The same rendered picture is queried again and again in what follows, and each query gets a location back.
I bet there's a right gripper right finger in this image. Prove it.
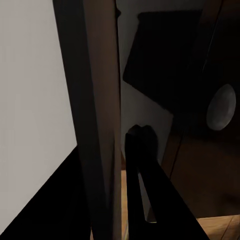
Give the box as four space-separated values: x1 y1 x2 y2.
124 133 210 240

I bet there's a keyboard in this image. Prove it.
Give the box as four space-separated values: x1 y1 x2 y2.
52 0 122 240

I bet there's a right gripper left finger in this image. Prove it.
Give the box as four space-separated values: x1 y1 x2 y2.
0 146 92 240

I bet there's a mouse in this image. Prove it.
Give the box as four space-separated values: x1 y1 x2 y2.
127 124 145 173

